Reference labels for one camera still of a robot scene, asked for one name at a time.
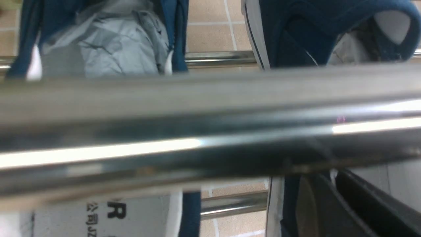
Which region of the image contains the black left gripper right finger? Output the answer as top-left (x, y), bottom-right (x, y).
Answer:
top-left (335, 170), bottom-right (421, 237)

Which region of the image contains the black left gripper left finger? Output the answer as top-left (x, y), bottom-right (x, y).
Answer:
top-left (296, 174), bottom-right (378, 237)

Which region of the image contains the navy canvas shoe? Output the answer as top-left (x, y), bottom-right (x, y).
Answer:
top-left (242, 0), bottom-right (420, 237)
top-left (1, 0), bottom-right (201, 237)

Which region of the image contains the silver metal shoe rack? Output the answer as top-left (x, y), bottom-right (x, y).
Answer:
top-left (1, 63), bottom-right (420, 212)

